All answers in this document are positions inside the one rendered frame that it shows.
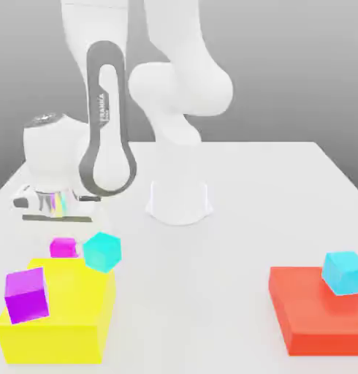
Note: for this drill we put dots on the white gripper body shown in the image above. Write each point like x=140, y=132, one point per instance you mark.
x=57, y=218

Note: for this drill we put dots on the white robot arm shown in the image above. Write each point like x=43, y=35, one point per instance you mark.
x=179, y=87

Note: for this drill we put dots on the small magenta cube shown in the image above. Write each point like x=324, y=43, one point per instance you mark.
x=63, y=247

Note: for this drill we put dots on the small turquoise cube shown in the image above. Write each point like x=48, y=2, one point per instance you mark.
x=102, y=252

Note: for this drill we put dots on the small purple cube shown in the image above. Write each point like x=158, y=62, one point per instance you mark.
x=26, y=295

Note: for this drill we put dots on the small light blue cube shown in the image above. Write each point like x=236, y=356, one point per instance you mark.
x=344, y=273

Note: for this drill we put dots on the large yellow box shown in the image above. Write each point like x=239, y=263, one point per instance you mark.
x=65, y=321

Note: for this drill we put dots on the large orange box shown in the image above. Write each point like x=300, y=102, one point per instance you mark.
x=319, y=318

